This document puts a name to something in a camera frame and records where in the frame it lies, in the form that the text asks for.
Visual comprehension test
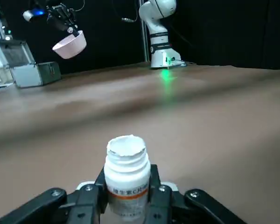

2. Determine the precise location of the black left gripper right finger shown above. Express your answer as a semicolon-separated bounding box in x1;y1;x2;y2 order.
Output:
146;164;248;224

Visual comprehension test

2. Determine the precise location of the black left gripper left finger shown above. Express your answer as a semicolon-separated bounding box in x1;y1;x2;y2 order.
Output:
0;168;108;224

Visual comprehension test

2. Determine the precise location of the pink bowl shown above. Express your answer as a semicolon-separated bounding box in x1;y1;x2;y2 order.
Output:
52;30;87;60

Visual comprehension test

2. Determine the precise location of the white vitamin bottle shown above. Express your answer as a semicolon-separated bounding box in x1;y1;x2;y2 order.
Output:
104;134;151;217

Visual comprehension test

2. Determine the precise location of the silver metal case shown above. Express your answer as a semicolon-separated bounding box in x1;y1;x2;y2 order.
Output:
0;39;62;89

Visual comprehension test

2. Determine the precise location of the black cable silver connector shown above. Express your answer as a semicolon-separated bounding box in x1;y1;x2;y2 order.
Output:
121;16;140;24

